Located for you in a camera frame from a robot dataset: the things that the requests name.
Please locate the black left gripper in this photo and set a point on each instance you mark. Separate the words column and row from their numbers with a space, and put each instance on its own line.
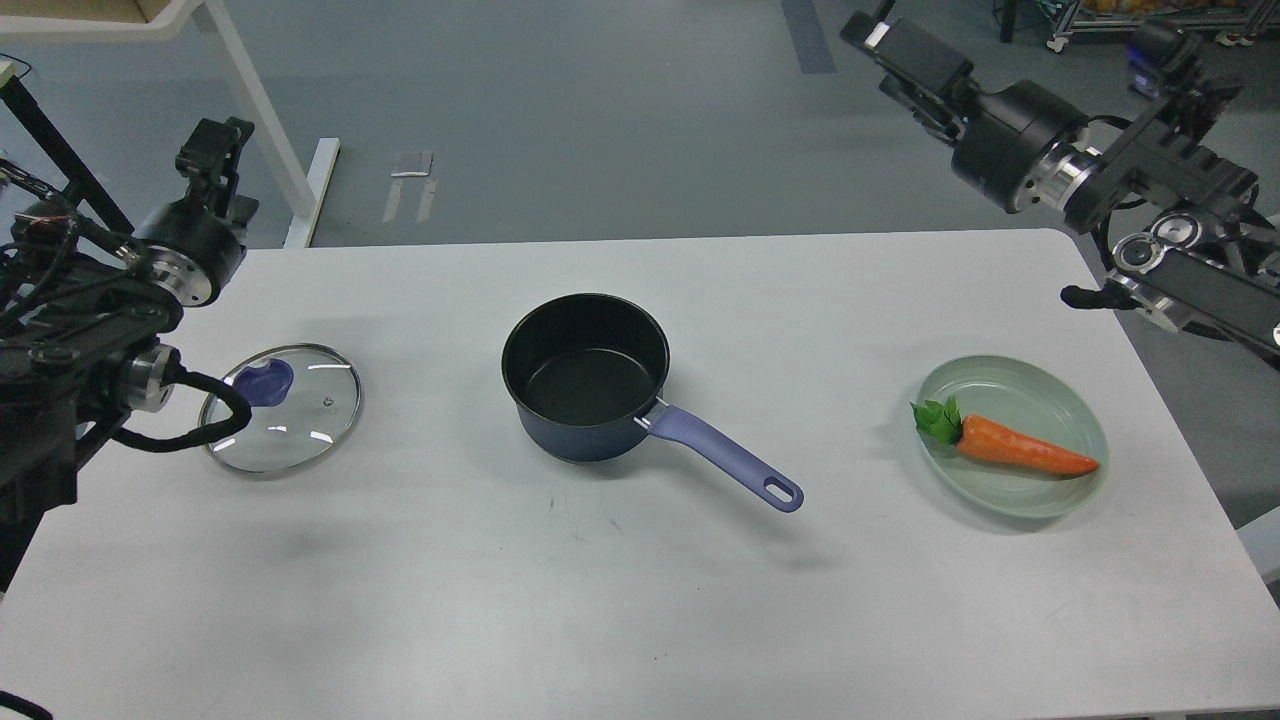
column 193, row 252

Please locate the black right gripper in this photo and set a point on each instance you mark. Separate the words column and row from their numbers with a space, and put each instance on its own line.
column 1007, row 135

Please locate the glass lid with blue knob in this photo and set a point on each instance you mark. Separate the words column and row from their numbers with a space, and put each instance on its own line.
column 305, row 401

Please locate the blue saucepan with handle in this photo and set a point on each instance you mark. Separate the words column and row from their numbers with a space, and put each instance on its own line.
column 587, row 373

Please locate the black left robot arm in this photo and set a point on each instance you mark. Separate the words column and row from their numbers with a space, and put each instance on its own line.
column 84, row 308

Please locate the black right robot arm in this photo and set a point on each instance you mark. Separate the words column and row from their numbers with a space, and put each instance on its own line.
column 1174, row 223

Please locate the pale green plate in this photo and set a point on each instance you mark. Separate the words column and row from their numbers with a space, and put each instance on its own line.
column 1025, row 398

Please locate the wheeled cart in background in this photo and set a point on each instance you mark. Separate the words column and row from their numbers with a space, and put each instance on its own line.
column 1219, row 19

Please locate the orange toy carrot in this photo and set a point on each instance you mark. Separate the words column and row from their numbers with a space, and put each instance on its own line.
column 979, row 438

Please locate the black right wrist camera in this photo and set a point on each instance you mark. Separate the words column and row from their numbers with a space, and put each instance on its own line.
column 903, row 49

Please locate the white table leg frame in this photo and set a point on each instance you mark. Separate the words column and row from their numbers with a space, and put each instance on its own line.
column 134, row 22

